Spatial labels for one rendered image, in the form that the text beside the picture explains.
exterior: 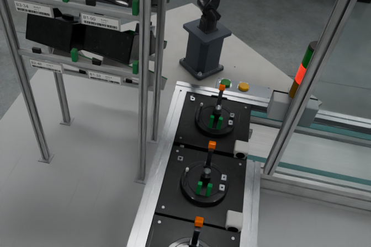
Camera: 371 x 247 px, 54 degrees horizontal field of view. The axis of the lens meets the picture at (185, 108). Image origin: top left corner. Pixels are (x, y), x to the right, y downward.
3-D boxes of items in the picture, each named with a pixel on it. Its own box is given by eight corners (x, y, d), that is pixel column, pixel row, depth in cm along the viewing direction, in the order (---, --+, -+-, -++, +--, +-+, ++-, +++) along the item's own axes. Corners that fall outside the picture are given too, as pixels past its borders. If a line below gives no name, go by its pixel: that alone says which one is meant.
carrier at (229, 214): (171, 148, 118) (175, 123, 109) (245, 164, 117) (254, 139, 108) (153, 216, 101) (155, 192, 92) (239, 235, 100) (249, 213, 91)
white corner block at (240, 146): (233, 146, 121) (235, 139, 118) (247, 149, 121) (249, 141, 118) (232, 157, 118) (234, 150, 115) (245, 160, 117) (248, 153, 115)
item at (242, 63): (191, 7, 202) (191, 3, 200) (320, 107, 156) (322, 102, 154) (72, 45, 169) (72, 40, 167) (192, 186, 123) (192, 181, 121)
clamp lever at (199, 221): (190, 239, 93) (196, 215, 90) (198, 240, 93) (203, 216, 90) (189, 249, 90) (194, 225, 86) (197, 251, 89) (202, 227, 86)
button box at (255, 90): (215, 87, 148) (217, 76, 143) (266, 98, 146) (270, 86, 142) (212, 99, 143) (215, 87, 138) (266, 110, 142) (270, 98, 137)
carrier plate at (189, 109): (186, 95, 136) (186, 91, 134) (250, 108, 134) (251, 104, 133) (173, 145, 119) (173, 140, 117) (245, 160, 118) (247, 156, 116)
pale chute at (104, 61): (130, 79, 133) (134, 67, 133) (163, 90, 131) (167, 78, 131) (99, 68, 106) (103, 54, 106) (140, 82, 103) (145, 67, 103)
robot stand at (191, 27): (203, 52, 170) (209, 14, 156) (223, 69, 163) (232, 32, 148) (178, 62, 163) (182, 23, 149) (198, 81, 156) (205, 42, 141)
